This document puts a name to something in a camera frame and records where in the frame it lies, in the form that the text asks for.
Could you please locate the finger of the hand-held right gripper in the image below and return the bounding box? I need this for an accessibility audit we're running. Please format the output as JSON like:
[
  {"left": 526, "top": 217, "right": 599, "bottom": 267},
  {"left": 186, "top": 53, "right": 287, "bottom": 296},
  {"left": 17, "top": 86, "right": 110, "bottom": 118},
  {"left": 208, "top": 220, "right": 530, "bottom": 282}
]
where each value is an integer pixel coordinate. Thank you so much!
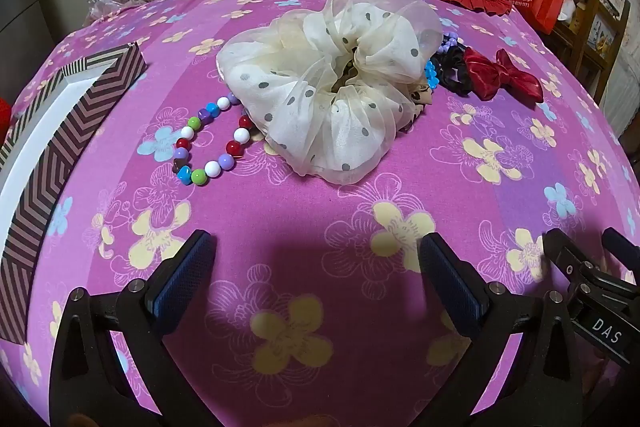
[
  {"left": 544, "top": 228, "right": 601, "bottom": 293},
  {"left": 601, "top": 228, "right": 640, "bottom": 264}
]

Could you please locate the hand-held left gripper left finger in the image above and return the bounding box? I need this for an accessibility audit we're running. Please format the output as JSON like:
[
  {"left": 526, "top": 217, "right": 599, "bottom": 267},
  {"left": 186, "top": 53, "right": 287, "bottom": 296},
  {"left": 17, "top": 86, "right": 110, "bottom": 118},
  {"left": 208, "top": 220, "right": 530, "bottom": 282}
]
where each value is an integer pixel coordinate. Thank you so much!
[{"left": 49, "top": 229, "right": 218, "bottom": 427}]

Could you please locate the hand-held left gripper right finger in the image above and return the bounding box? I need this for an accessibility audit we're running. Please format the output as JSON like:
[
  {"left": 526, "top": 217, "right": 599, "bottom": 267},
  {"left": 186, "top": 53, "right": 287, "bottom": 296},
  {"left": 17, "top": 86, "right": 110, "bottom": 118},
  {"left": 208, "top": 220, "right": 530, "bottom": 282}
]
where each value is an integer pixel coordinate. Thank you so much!
[{"left": 417, "top": 232, "right": 586, "bottom": 427}]

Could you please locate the colourful bead bracelet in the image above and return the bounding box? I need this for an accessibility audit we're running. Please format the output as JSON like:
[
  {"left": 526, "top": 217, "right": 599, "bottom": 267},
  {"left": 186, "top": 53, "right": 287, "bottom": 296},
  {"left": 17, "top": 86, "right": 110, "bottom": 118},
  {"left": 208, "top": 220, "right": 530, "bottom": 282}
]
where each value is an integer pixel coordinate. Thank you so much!
[{"left": 172, "top": 93, "right": 256, "bottom": 185}]

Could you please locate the striped cardboard box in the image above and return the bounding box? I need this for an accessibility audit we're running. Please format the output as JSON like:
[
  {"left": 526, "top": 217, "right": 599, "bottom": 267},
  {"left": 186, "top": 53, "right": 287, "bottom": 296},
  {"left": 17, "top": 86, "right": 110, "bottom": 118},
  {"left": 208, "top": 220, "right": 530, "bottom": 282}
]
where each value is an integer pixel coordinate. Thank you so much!
[{"left": 0, "top": 43, "right": 148, "bottom": 347}]

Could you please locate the black scrunchie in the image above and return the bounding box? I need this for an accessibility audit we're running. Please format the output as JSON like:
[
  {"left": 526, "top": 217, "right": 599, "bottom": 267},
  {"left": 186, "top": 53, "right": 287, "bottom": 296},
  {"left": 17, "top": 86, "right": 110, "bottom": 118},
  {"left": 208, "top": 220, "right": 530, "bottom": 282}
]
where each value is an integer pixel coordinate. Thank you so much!
[{"left": 434, "top": 46, "right": 473, "bottom": 96}]

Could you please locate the purple bead bracelet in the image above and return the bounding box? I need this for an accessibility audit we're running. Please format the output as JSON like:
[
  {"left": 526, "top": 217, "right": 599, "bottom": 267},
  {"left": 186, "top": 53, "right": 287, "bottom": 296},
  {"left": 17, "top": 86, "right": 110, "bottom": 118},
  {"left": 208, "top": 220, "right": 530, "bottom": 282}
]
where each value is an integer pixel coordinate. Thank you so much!
[{"left": 437, "top": 33, "right": 460, "bottom": 58}]

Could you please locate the cream polka dot scrunchie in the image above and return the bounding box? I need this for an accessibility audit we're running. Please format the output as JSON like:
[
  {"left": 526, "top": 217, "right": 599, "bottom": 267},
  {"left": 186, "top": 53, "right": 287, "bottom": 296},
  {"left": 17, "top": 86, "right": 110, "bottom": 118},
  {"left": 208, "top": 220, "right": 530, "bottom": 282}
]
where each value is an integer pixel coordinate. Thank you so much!
[{"left": 216, "top": 0, "right": 443, "bottom": 185}]

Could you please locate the pink floral bed sheet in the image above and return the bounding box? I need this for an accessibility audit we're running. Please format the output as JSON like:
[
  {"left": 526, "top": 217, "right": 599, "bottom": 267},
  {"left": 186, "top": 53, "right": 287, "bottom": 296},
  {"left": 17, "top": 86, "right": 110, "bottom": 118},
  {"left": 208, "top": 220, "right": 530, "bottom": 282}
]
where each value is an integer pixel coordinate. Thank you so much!
[{"left": 0, "top": 0, "right": 640, "bottom": 427}]

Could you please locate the beige patterned scrunchie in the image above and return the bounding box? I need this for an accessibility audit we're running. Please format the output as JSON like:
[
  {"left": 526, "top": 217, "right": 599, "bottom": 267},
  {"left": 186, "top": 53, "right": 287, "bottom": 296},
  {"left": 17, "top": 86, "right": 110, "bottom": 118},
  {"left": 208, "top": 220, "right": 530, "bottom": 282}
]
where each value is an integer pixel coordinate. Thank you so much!
[{"left": 397, "top": 77, "right": 439, "bottom": 132}]

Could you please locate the red satin bow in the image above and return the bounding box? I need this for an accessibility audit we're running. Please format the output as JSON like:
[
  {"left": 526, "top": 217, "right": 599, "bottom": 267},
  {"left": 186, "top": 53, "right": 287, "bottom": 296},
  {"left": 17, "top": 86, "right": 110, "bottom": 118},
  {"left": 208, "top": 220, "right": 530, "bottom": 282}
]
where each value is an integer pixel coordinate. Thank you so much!
[{"left": 462, "top": 48, "right": 545, "bottom": 104}]

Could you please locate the wooden chair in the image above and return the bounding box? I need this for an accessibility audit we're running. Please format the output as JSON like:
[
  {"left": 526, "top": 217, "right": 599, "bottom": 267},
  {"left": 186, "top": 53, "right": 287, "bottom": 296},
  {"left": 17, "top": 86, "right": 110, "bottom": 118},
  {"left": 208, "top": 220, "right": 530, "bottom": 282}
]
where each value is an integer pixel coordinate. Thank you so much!
[{"left": 550, "top": 0, "right": 631, "bottom": 82}]

